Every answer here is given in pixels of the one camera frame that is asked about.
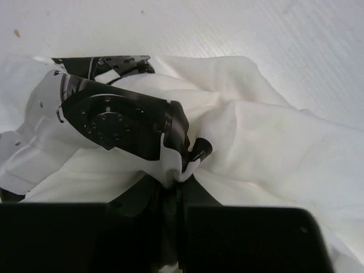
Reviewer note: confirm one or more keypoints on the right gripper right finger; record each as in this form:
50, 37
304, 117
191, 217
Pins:
212, 237

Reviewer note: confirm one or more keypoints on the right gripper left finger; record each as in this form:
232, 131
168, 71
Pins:
119, 236

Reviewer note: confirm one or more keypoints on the white t-shirt black print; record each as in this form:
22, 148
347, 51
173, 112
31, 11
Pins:
265, 151

